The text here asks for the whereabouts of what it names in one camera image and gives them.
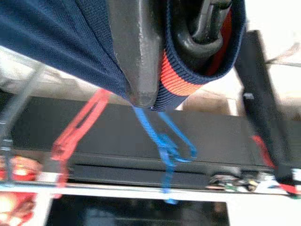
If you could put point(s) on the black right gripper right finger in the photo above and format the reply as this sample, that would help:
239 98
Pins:
200 49

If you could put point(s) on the blue plastic hanger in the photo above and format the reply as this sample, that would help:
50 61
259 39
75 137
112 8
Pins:
162 143

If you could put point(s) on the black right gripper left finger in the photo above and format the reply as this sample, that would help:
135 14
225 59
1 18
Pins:
138 58

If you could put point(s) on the black flat screen television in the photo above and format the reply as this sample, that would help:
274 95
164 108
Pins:
141 214

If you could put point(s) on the black polo shirt round logo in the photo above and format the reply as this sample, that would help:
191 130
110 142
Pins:
58 35

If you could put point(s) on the black television console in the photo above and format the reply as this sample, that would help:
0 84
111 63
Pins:
211 141

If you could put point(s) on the black soundbar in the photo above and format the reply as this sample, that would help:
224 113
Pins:
141 175

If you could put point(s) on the silver metal clothes rack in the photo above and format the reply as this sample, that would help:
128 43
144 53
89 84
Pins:
117 189

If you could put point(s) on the red plastic hanger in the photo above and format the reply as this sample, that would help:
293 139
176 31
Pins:
75 131

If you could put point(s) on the black shirt with FSL print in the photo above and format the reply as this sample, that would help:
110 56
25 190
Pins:
258 82

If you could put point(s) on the red laughing buddha statue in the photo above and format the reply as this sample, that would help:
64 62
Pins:
21 171

